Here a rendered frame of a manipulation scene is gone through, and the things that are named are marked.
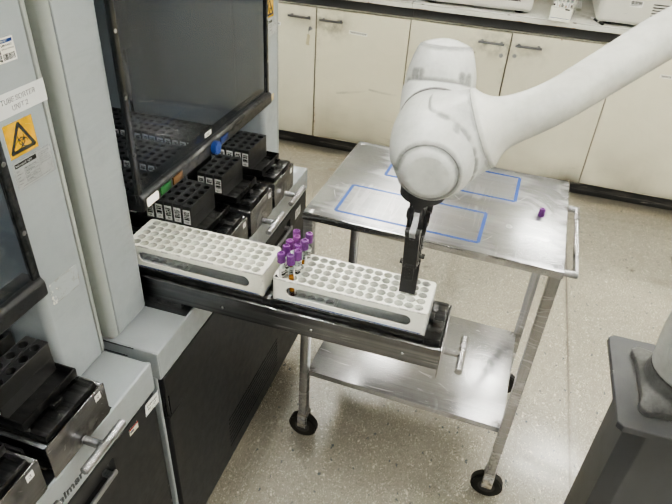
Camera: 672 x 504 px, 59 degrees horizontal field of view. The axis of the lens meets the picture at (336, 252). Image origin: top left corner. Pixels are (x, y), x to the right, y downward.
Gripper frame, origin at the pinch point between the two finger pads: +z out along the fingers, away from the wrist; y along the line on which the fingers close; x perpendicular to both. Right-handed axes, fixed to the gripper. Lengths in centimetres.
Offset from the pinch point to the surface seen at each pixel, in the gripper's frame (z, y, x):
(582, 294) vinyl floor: 90, -137, 60
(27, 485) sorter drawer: 12, 51, -42
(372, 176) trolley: 8, -51, -19
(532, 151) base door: 69, -229, 31
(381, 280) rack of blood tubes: 3.9, -1.7, -5.3
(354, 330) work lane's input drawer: 10.1, 6.8, -7.7
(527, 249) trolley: 8.3, -30.6, 21.6
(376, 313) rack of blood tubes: 9.6, 1.3, -5.0
